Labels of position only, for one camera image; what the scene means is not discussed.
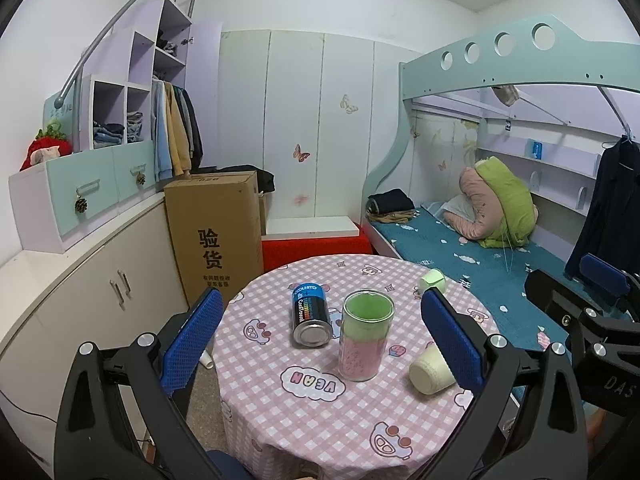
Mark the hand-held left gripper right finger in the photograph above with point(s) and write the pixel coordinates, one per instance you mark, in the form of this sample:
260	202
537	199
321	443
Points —
450	340

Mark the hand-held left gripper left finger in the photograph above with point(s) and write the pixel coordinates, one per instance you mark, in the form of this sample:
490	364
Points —
195	340

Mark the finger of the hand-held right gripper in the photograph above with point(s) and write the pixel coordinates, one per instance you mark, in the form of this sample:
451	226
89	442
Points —
605	270
547	290

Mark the cream paper cup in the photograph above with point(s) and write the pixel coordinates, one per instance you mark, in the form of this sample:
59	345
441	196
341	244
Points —
431	372

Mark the white cup on floor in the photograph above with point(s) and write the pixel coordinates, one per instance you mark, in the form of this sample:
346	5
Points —
207	361

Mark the small green cup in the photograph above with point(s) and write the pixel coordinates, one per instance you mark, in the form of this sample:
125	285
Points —
434	281

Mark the dark hanging jacket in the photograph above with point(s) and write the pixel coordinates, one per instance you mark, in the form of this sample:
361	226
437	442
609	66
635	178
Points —
607	210

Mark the teal printed bed sheet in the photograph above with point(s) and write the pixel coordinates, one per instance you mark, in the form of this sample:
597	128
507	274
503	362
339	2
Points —
490	270

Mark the glass tumbler green pink filling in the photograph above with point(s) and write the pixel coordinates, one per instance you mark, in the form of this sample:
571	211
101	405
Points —
365	335

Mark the green and pink quilt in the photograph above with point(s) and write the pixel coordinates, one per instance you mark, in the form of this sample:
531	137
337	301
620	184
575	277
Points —
495	205

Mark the tall cardboard box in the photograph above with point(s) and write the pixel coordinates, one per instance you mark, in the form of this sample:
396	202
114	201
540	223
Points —
215	235

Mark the white low cabinet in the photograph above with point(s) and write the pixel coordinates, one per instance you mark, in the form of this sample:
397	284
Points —
85	300

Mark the black drink can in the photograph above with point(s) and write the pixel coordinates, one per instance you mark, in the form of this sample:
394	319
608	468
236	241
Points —
311	315

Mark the round table with pink cloth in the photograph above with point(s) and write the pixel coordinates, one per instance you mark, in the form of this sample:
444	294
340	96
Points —
300	400

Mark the white pillow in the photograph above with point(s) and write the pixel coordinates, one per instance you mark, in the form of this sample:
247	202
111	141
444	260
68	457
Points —
457	207

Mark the blue chair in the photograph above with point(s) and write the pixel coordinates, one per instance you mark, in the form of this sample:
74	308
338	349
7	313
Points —
227	466

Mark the small blue box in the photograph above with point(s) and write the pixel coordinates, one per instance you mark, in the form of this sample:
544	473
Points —
536	149

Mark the folded dark clothes pile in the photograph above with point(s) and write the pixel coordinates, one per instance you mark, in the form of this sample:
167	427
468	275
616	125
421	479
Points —
391	205

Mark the red storage box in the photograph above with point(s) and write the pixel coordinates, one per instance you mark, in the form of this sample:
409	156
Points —
315	252

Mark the white board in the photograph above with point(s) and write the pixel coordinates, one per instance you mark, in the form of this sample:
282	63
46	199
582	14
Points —
310	227

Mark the pine cone ornament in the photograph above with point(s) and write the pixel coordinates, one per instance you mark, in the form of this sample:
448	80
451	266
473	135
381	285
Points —
140	178
81	205

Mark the black bag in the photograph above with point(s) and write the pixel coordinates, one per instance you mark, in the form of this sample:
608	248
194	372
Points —
255	177

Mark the beige hanging cloth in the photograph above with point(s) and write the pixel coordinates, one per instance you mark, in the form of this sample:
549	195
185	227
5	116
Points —
505	94

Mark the hanging clothes row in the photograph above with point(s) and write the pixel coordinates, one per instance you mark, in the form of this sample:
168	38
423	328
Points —
175	130

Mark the folded jeans stack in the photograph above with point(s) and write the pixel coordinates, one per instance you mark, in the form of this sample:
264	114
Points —
117	130

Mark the lilac staircase shelf cabinet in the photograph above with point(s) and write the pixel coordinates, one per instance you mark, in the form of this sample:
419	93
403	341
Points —
125	125

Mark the red strawberry plush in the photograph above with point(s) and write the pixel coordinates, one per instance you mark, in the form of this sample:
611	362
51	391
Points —
45	147

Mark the grey metal handrail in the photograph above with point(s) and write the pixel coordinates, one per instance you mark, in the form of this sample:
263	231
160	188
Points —
115	25

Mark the butterfly wall sticker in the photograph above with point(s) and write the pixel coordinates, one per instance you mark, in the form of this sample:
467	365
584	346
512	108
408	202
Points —
300	153
348	104

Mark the teal bunk bed frame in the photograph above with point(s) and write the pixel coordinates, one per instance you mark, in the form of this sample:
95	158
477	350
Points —
450	67

